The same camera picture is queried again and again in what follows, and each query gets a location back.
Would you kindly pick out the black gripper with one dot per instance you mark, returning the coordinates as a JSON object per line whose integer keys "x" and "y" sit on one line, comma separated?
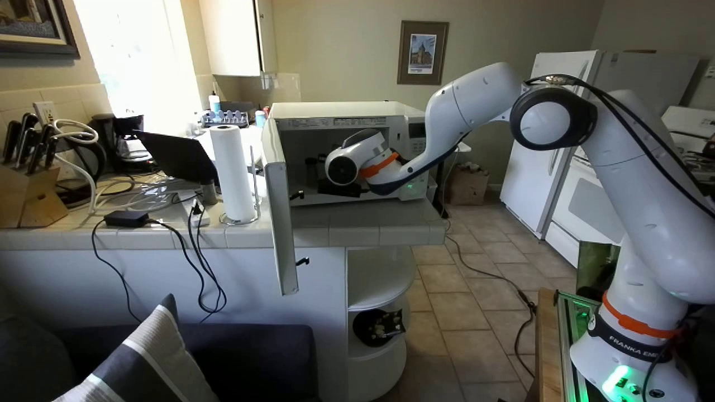
{"x": 342, "y": 188}

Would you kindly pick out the black framed microwave door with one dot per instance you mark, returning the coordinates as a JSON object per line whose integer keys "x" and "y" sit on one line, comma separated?
{"x": 282, "y": 225}

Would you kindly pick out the white microwave oven body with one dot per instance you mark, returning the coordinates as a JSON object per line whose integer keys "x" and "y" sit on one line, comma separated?
{"x": 337, "y": 115}

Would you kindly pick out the metal paper towel holder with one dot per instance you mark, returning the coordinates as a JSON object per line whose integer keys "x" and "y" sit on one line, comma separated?
{"x": 256, "y": 182}

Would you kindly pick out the white paper towel roll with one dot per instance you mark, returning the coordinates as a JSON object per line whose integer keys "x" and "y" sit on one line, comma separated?
{"x": 233, "y": 174}

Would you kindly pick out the white rounded end shelf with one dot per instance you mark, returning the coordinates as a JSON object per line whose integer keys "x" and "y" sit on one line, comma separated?
{"x": 381, "y": 298}

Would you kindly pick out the brown cardboard box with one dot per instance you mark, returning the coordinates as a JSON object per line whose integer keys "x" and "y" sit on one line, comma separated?
{"x": 467, "y": 184}

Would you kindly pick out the dark bowl with items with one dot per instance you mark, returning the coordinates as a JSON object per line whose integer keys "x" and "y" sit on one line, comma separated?
{"x": 378, "y": 326}

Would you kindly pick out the small white bottle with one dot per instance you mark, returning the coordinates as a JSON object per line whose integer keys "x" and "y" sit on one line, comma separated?
{"x": 216, "y": 103}

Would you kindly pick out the brown framed portrait picture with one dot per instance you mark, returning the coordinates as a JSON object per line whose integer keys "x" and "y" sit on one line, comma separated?
{"x": 423, "y": 53}

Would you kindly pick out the black tablet screen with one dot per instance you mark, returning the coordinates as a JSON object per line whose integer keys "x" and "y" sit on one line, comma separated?
{"x": 179, "y": 158}

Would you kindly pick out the dark blue sofa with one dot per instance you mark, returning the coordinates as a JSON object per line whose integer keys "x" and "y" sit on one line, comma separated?
{"x": 247, "y": 365}

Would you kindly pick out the white tiled kitchen counter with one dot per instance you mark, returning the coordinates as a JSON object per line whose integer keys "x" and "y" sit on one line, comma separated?
{"x": 148, "y": 268}

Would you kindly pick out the white refrigerator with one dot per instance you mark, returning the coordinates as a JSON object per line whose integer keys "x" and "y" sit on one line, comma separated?
{"x": 551, "y": 126}

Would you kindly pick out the black power adapter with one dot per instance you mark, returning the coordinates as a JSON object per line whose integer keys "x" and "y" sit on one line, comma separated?
{"x": 127, "y": 220}

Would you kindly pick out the white oven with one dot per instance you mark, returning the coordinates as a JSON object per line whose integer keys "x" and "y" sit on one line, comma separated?
{"x": 583, "y": 215}

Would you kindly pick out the upright striped pillow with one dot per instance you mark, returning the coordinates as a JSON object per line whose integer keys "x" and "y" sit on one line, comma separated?
{"x": 147, "y": 361}

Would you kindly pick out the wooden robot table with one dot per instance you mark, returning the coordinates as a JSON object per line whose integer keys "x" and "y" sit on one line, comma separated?
{"x": 551, "y": 350}

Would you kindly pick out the wooden knife block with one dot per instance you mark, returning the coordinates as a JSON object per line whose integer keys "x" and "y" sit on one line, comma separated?
{"x": 29, "y": 198}

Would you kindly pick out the dark framed painting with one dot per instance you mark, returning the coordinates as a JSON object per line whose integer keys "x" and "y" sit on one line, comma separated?
{"x": 35, "y": 26}

